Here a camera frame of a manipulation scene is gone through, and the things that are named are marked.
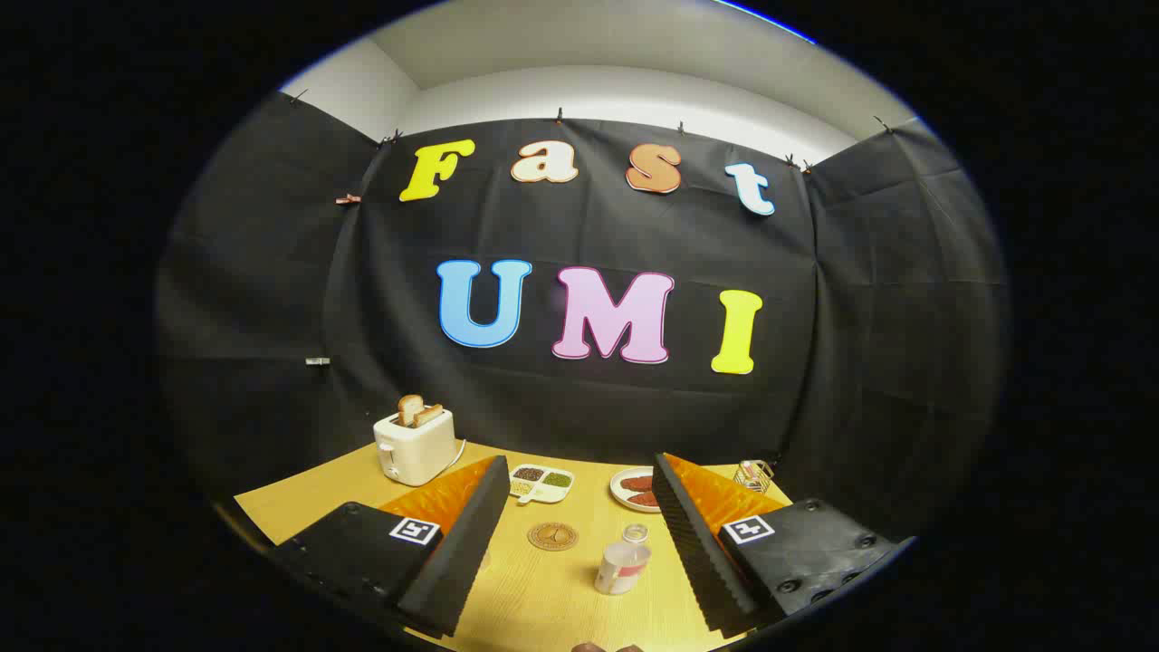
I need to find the cream white toaster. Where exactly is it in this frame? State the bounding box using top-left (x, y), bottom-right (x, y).
top-left (373, 409), bottom-right (456, 487)

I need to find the black backdrop cloth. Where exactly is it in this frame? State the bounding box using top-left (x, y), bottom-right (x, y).
top-left (154, 91), bottom-right (1011, 544)

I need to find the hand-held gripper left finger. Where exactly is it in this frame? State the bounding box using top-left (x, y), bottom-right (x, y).
top-left (272, 455), bottom-right (511, 639)

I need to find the white round plate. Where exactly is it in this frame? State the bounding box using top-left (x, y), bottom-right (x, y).
top-left (609, 467), bottom-right (666, 513)

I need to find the wooden table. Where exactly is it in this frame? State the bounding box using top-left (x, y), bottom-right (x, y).
top-left (234, 441), bottom-right (793, 652)

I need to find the clear plastic juice bottle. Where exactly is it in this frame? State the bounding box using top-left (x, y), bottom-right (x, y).
top-left (595, 523), bottom-right (653, 596)

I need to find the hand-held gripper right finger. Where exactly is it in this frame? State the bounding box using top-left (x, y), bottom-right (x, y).
top-left (652, 453), bottom-right (915, 639)

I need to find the white divided snack tray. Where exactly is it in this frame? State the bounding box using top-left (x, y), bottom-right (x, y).
top-left (509, 464), bottom-right (576, 504)

